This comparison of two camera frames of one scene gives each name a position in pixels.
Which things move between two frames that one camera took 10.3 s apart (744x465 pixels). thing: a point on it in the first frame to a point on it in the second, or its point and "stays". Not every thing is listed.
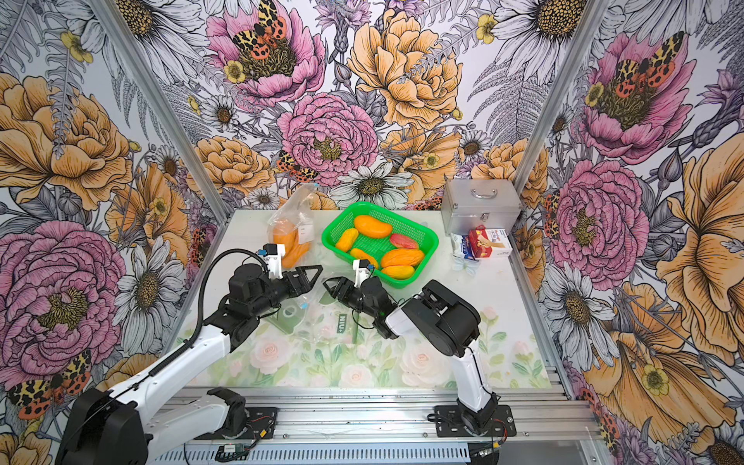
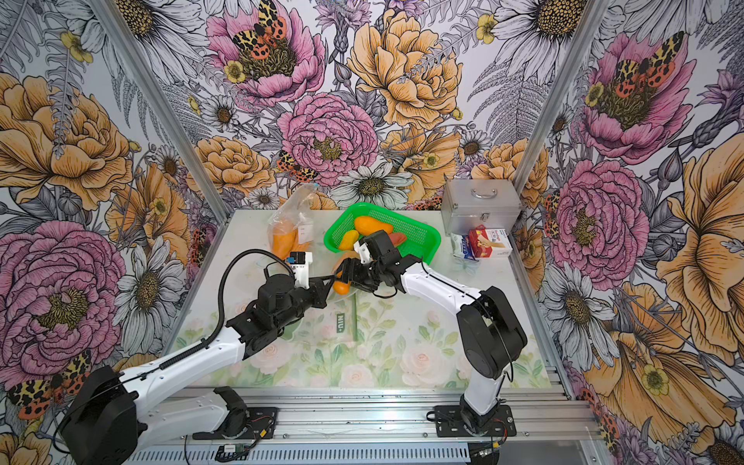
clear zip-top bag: x=292 y=224 stays
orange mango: x=290 y=240 stays
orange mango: x=292 y=259 stays
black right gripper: x=344 y=285 to x=354 y=264
